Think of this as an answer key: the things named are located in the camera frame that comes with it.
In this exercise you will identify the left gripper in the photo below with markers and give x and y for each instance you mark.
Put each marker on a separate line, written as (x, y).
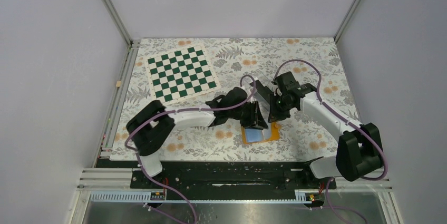
(255, 119)

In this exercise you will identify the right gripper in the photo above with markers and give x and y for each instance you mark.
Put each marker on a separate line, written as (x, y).
(274, 115)

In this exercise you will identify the orange leather card holder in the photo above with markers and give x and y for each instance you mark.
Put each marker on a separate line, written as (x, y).
(251, 136)

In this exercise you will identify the clear plastic card box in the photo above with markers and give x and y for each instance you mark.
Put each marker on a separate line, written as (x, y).
(264, 81)

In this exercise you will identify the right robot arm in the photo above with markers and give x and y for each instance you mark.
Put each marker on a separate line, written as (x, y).
(358, 145)

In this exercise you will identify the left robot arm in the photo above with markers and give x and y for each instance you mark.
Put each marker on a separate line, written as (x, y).
(150, 128)

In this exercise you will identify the green white chessboard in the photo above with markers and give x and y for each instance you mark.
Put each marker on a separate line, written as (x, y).
(180, 74)

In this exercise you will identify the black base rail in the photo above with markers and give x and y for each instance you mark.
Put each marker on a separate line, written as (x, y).
(224, 180)

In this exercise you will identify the right aluminium frame post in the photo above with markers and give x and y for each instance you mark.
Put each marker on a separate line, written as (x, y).
(346, 20)

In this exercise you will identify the aluminium frame post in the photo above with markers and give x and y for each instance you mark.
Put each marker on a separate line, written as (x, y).
(118, 22)
(346, 20)

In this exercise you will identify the left aluminium frame post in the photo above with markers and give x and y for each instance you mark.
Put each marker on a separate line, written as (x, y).
(118, 22)

